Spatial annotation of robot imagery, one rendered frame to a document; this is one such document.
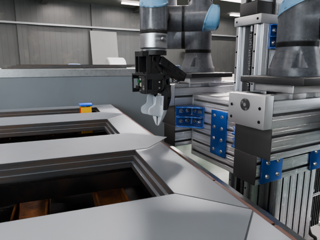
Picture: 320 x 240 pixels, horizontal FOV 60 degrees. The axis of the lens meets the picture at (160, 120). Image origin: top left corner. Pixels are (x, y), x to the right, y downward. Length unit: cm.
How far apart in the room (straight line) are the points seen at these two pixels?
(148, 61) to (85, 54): 1100
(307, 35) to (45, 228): 79
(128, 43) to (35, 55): 374
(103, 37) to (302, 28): 1111
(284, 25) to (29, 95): 122
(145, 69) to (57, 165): 33
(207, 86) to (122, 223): 93
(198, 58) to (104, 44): 1060
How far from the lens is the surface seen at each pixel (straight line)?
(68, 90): 158
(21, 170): 71
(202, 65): 123
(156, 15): 76
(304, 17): 90
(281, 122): 82
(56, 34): 1158
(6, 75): 159
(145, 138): 83
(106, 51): 1173
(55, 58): 1151
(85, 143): 81
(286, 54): 89
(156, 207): 45
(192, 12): 86
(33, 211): 87
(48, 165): 70
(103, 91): 160
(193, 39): 125
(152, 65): 77
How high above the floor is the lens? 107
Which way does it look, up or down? 11 degrees down
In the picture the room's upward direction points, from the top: straight up
